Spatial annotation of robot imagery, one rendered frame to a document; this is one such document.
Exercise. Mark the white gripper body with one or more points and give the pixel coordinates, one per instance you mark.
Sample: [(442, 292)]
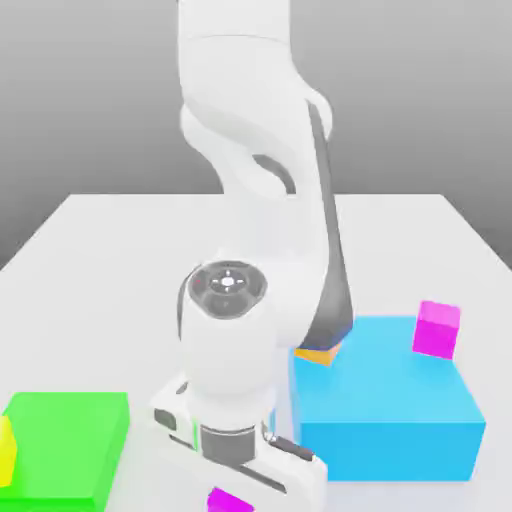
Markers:
[(296, 476)]

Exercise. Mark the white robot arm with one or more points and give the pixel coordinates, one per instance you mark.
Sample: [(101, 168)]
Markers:
[(240, 120)]

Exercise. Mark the small magenta cube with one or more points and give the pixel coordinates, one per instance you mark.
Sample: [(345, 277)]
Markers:
[(436, 332), (226, 502)]

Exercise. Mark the small orange cube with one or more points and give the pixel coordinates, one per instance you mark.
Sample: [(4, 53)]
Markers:
[(318, 355)]

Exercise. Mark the small yellow cube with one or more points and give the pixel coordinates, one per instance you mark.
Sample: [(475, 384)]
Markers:
[(6, 452)]

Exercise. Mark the large blue box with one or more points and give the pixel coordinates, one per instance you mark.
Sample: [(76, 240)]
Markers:
[(384, 400)]

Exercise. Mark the large green box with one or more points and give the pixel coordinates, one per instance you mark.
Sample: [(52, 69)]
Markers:
[(68, 436)]

